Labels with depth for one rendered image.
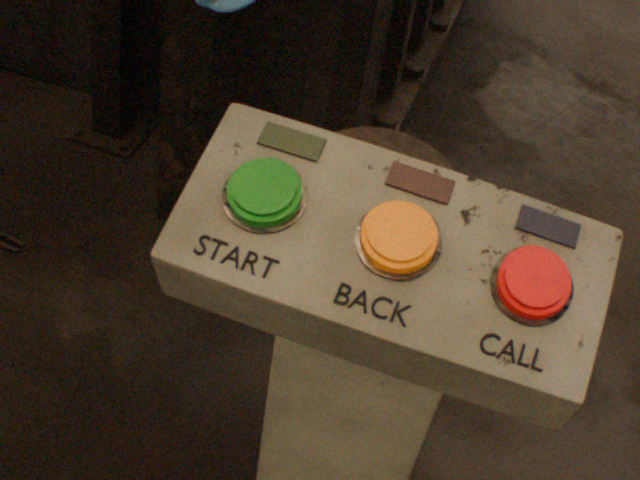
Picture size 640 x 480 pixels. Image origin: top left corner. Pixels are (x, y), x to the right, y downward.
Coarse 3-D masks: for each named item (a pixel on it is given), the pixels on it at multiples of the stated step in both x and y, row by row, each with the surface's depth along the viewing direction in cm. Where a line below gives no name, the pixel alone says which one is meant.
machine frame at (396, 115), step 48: (0, 0) 147; (48, 0) 144; (144, 0) 137; (384, 0) 128; (432, 0) 159; (0, 48) 155; (48, 48) 151; (144, 48) 144; (288, 48) 134; (384, 48) 142; (432, 48) 170; (144, 96) 151; (240, 96) 144; (288, 96) 140; (384, 96) 150
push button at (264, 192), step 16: (256, 160) 46; (272, 160) 46; (240, 176) 46; (256, 176) 46; (272, 176) 46; (288, 176) 46; (240, 192) 45; (256, 192) 45; (272, 192) 45; (288, 192) 45; (240, 208) 45; (256, 208) 45; (272, 208) 45; (288, 208) 45; (256, 224) 45; (272, 224) 45
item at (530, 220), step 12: (528, 216) 46; (540, 216) 46; (552, 216) 46; (516, 228) 45; (528, 228) 45; (540, 228) 45; (552, 228) 45; (564, 228) 45; (576, 228) 45; (552, 240) 45; (564, 240) 45; (576, 240) 45
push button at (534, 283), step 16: (512, 256) 43; (528, 256) 43; (544, 256) 43; (512, 272) 43; (528, 272) 43; (544, 272) 43; (560, 272) 43; (512, 288) 43; (528, 288) 43; (544, 288) 43; (560, 288) 43; (512, 304) 42; (528, 304) 42; (544, 304) 42; (560, 304) 42
